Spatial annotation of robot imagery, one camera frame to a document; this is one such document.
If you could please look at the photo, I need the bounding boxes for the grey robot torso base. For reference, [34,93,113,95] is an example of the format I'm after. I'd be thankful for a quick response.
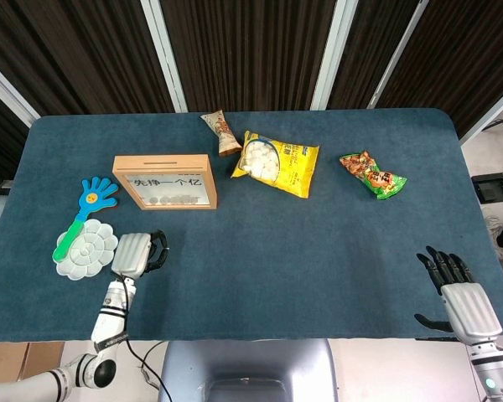
[157,338,340,402]

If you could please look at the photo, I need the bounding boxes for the green orange snack bag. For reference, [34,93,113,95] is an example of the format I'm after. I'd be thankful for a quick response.
[339,150,408,201]

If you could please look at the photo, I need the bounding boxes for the brown cardboard box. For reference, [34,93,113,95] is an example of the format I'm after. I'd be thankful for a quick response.
[0,342,66,384]

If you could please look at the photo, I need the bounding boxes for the black floor box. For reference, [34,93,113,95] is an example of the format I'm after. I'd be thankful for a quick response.
[471,171,503,205]

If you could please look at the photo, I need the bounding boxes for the brown snack packet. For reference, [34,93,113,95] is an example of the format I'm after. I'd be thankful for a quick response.
[200,109,243,157]

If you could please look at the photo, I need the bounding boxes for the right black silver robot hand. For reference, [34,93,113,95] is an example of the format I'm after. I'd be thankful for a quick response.
[414,245,503,347]

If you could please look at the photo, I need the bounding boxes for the white partition frame post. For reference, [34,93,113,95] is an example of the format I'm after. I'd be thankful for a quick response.
[459,79,503,146]
[140,0,189,113]
[0,54,41,126]
[309,0,359,111]
[367,0,429,109]

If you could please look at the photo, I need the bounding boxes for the blue hand clapper toy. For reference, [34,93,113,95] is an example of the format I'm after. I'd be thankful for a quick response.
[52,176,121,261]

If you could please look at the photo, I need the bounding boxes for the wooden coin bank box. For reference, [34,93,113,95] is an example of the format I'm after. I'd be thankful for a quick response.
[111,153,220,211]

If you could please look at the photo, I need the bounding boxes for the yellow snack bag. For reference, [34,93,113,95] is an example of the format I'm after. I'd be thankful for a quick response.
[230,130,320,198]

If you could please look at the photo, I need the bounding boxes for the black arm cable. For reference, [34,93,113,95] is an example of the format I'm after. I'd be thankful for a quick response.
[120,276,171,393]

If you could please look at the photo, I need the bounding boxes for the thin grey floor cable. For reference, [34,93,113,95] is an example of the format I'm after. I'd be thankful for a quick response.
[138,341,169,389]

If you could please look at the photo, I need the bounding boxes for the white flower paint palette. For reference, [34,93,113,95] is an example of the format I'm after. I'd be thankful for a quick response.
[54,219,120,281]

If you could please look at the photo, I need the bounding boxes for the blue felt table cover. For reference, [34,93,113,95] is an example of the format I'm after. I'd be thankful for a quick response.
[0,107,503,343]

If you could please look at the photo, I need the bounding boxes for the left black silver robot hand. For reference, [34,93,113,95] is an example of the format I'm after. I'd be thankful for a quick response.
[111,229,169,279]

